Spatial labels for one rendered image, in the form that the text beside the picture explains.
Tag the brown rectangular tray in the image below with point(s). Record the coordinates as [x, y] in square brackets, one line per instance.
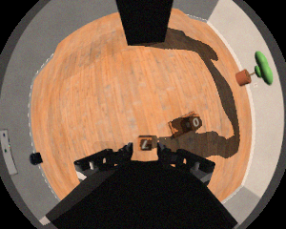
[178, 127]

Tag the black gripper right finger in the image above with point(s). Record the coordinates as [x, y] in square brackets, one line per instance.
[201, 167]

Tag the small brown cube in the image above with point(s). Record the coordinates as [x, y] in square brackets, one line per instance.
[192, 122]
[145, 143]

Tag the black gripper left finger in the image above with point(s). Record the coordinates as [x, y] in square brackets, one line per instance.
[88, 165]

